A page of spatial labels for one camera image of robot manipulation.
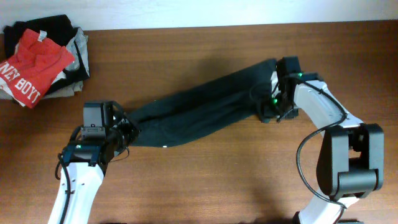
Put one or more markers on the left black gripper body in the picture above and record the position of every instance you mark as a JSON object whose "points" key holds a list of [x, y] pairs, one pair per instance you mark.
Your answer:
{"points": [[124, 130]]}

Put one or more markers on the black folded garment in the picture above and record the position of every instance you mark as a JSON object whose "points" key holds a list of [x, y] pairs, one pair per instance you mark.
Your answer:
{"points": [[59, 29]]}

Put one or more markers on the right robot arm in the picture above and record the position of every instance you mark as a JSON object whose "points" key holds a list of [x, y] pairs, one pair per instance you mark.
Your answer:
{"points": [[351, 160]]}

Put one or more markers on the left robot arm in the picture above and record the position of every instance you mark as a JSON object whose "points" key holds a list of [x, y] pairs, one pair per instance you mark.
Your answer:
{"points": [[81, 168]]}

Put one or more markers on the red printed t-shirt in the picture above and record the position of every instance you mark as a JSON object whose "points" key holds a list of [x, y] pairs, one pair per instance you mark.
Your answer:
{"points": [[28, 74]]}

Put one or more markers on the dark green Nike t-shirt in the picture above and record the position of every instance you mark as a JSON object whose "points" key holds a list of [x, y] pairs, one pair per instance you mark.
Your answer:
{"points": [[200, 111]]}

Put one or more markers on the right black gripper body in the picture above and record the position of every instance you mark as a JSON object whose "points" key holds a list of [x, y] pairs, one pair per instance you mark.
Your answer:
{"points": [[283, 104]]}

